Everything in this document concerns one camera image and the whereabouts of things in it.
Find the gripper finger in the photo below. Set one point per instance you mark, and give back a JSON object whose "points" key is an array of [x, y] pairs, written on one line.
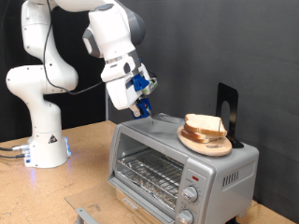
{"points": [[135, 111]]}

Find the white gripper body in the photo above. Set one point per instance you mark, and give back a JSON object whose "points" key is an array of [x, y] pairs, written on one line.
{"points": [[120, 93]]}

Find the white bread slice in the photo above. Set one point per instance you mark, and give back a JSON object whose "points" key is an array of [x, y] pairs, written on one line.
{"points": [[205, 123]]}

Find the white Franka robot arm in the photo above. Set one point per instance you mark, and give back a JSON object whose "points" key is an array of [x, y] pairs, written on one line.
{"points": [[40, 81]]}

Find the metal oven rack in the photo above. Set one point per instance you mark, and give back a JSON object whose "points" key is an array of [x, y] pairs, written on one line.
{"points": [[149, 174]]}

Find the silver oven knob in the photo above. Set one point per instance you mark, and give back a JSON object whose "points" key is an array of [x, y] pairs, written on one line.
{"points": [[190, 193], [185, 217]]}

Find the silver toaster oven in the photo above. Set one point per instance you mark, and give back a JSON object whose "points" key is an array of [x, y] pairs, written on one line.
{"points": [[224, 165]]}

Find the vertical metal pole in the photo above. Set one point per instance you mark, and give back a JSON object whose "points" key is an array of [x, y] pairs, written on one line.
{"points": [[107, 115]]}

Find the round wooden plate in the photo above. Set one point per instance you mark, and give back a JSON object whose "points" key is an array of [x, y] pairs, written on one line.
{"points": [[211, 149]]}

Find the black metal bookend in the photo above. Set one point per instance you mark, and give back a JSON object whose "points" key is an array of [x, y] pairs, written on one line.
{"points": [[233, 102]]}

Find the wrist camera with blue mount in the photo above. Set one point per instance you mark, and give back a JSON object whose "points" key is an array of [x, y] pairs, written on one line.
{"points": [[140, 82]]}

